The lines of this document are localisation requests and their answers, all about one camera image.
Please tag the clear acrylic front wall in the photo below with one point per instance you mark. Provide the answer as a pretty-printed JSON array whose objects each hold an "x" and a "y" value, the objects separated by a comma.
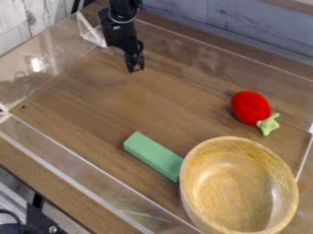
[{"x": 94, "y": 197}]

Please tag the black clamp with cable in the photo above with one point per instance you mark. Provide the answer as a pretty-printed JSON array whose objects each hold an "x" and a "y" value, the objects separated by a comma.
[{"x": 21, "y": 218}]

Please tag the red plush strawberry toy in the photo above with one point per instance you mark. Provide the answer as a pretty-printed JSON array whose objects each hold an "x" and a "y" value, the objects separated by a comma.
[{"x": 253, "y": 111}]

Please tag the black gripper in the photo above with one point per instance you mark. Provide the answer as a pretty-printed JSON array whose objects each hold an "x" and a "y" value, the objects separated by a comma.
[{"x": 116, "y": 19}]

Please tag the green rectangular block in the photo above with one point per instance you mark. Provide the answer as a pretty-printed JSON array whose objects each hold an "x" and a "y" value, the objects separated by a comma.
[{"x": 154, "y": 155}]

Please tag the clear acrylic corner bracket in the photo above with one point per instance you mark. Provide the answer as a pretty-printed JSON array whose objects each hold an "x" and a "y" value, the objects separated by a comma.
[{"x": 90, "y": 33}]

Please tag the clear acrylic back wall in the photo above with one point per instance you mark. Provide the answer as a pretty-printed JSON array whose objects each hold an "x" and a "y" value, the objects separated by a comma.
[{"x": 225, "y": 72}]

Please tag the wooden bowl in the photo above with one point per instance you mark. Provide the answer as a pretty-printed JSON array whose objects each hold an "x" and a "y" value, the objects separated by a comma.
[{"x": 237, "y": 187}]

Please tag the clear acrylic wall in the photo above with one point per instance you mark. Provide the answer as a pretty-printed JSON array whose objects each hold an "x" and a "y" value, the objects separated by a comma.
[
  {"x": 225, "y": 72},
  {"x": 94, "y": 197}
]

